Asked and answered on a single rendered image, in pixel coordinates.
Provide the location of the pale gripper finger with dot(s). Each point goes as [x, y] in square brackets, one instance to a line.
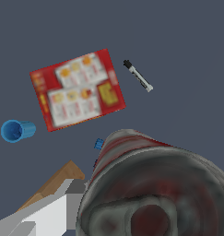
[45, 215]

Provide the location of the small blue object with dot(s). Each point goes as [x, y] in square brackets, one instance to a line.
[99, 143]

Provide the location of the brown wooden block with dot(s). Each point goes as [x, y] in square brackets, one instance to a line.
[59, 178]

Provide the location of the blue plastic cup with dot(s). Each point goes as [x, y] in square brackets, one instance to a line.
[16, 130]

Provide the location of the grey and red can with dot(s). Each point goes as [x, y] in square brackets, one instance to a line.
[153, 190]

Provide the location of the red printed cracker box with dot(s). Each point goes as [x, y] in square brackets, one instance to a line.
[78, 89]

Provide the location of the black and white marker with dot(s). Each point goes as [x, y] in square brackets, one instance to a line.
[139, 76]

